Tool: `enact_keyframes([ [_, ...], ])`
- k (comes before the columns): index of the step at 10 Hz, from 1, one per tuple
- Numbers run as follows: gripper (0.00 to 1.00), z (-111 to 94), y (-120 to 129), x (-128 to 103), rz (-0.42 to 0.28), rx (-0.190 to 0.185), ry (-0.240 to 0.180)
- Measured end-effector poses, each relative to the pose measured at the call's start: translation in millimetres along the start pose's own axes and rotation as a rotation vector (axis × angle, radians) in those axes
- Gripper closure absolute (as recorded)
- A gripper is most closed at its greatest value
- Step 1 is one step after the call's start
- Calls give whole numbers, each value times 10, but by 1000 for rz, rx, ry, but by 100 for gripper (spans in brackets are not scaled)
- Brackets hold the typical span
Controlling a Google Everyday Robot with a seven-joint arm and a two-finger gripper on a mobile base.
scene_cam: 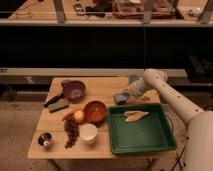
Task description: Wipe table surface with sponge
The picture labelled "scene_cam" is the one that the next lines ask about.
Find yellow cloth in tray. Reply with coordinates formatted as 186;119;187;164
124;111;148;122

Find purple bowl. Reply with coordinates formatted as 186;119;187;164
63;80;86;100

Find orange bowl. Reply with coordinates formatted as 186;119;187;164
84;101;107;124

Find bunch of dark grapes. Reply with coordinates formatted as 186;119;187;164
64;117;79;148

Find white cup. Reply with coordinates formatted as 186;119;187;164
79;124;98;144

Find wooden table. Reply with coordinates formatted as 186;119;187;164
27;76;178;171

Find small metal cup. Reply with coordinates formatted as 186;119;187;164
38;132;52;148

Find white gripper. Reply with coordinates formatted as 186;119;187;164
128;79;149;97

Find orange carrot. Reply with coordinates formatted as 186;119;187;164
62;110;75;121

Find yellow orange fruit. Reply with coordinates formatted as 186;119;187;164
73;110;85;124

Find green plastic tray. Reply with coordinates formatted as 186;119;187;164
108;103;177;155

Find blue sponge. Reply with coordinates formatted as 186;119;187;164
114;92;130;105

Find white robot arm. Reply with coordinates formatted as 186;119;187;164
128;69;213;171

